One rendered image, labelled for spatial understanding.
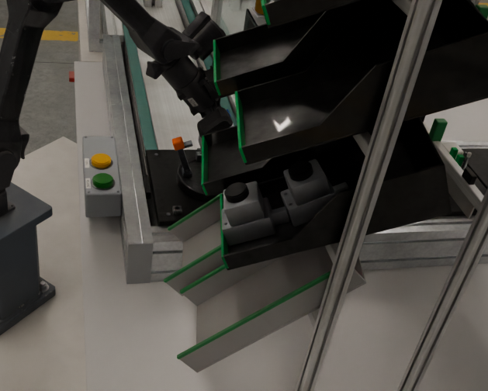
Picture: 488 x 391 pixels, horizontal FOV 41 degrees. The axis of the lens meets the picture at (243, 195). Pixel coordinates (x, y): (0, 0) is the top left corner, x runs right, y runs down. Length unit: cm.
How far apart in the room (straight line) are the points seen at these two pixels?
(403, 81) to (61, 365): 73
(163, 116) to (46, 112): 185
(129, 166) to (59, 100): 218
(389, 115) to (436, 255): 79
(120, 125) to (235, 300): 65
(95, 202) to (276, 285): 49
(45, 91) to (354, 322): 265
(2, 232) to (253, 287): 39
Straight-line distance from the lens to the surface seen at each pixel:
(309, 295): 86
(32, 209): 111
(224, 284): 101
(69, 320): 120
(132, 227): 122
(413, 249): 139
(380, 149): 69
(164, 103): 170
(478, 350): 132
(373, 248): 135
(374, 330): 127
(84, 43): 212
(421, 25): 64
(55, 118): 340
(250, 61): 90
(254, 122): 79
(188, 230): 113
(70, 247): 133
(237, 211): 81
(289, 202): 83
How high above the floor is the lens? 175
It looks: 36 degrees down
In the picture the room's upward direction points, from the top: 10 degrees clockwise
